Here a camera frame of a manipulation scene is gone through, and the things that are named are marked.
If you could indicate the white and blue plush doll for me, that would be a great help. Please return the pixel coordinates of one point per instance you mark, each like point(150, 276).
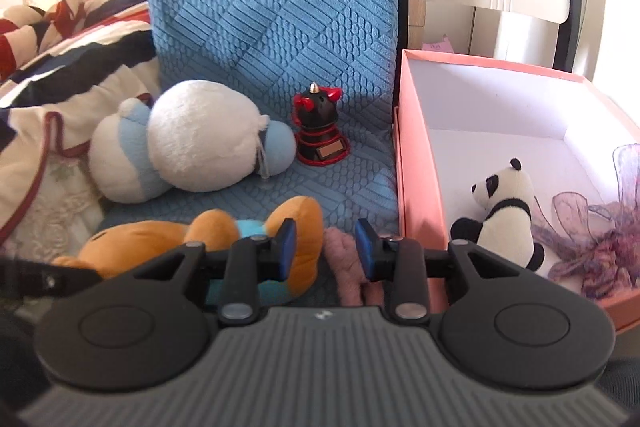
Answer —
point(198, 136)

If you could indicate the small pink box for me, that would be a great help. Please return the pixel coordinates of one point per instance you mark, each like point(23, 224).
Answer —
point(442, 46)

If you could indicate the panda plush toy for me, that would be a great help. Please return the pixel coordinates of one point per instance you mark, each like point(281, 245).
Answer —
point(508, 196)

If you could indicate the pink knitted plush toy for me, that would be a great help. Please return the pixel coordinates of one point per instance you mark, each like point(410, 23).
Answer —
point(353, 287)

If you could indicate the striped red black duvet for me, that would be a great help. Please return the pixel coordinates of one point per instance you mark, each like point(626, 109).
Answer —
point(62, 71)

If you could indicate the purple organza ribbon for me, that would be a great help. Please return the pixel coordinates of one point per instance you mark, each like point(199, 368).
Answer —
point(596, 245)

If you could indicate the pink storage box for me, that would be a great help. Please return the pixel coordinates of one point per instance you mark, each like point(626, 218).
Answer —
point(461, 118)

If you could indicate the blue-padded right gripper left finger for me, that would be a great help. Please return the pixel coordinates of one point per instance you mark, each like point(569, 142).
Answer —
point(252, 260)

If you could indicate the blue textured pillow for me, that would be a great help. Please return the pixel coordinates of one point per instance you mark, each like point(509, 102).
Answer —
point(271, 49)

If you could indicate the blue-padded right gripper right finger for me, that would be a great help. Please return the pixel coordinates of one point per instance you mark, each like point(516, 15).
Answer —
point(399, 262)

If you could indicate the red and black figurine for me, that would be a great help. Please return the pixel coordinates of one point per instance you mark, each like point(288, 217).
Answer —
point(319, 142)

